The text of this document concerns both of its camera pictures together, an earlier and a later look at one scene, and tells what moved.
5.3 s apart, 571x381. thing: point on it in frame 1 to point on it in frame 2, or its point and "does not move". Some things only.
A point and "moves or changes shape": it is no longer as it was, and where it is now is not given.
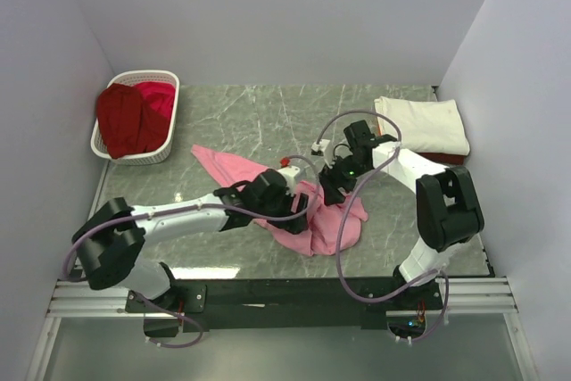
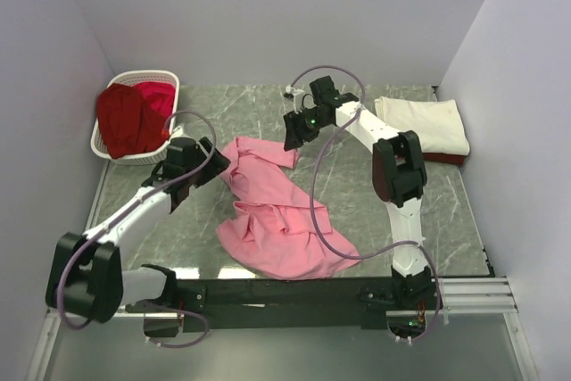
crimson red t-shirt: (159, 95) does not move
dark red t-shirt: (127, 126) does not move
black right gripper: (333, 186) to (293, 127)
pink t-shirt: (331, 229) moves or changes shape
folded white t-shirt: (426, 126) does not move
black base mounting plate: (307, 303) does not move
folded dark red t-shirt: (445, 158) does not move
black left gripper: (297, 210) to (205, 163)
